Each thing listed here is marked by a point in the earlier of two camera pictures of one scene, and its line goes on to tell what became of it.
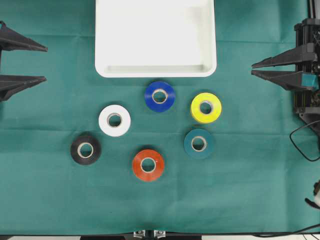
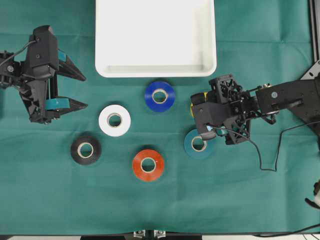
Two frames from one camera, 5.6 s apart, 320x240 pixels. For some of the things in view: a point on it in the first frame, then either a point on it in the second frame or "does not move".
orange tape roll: [152, 175] does not move
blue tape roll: [159, 96] does not move
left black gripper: [11, 40] to [40, 96]
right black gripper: [305, 80] to [242, 105]
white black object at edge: [315, 203] does not move
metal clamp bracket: [149, 234] does not move
